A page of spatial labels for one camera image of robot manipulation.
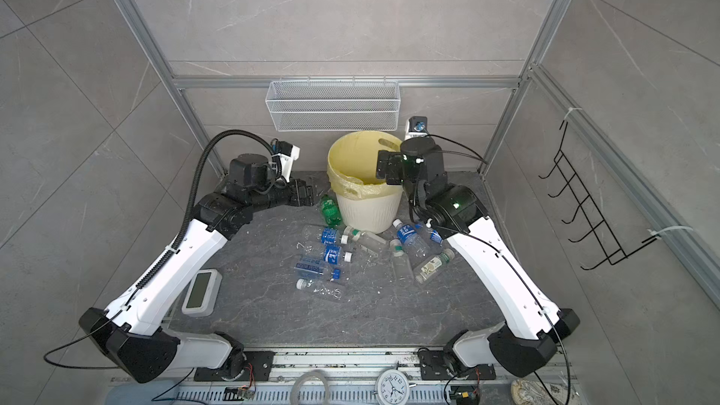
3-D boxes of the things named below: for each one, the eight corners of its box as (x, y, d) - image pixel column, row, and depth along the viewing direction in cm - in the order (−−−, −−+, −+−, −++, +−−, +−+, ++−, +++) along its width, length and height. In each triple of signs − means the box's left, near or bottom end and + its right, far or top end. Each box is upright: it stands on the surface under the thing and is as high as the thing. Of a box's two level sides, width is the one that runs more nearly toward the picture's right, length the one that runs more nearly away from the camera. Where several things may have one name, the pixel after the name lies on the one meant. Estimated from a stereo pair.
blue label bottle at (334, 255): (325, 266, 93) (323, 259, 89) (326, 253, 96) (324, 246, 92) (351, 266, 93) (351, 259, 89) (352, 253, 96) (351, 246, 92)
